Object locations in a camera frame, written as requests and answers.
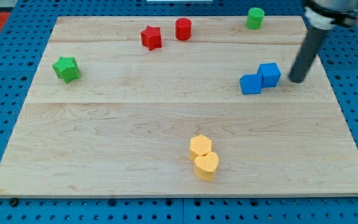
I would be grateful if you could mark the yellow heart block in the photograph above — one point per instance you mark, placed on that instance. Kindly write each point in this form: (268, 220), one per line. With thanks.
(205, 167)

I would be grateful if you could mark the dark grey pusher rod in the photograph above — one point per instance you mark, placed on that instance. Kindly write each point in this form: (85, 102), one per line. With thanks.
(309, 49)

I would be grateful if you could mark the blue cube block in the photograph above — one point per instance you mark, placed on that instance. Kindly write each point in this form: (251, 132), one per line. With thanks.
(270, 74)
(251, 84)

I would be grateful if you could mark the green star block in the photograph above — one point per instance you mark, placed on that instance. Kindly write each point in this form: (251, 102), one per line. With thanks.
(66, 68)

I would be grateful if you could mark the blue cube block rear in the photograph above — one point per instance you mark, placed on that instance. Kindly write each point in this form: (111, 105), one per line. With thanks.
(270, 74)

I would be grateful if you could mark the red cylinder block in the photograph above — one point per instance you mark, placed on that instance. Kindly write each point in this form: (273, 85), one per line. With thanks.
(183, 28)

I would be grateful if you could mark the blue cube block front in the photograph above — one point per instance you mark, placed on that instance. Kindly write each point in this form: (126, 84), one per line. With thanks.
(251, 84)

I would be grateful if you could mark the yellow hexagon block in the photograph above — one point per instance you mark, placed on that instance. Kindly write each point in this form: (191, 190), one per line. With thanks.
(199, 146)

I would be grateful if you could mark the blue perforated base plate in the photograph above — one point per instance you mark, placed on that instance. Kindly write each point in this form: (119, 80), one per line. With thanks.
(22, 42)

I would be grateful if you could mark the light wooden board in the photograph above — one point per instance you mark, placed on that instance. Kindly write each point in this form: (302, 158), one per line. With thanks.
(123, 129)

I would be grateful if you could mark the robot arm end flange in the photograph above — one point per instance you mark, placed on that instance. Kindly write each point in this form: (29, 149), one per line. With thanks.
(326, 14)

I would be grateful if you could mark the green cylinder block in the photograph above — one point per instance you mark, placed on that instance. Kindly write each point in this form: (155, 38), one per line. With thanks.
(255, 18)

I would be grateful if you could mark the red star block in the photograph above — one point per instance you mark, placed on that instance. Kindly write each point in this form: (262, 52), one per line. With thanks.
(151, 37)

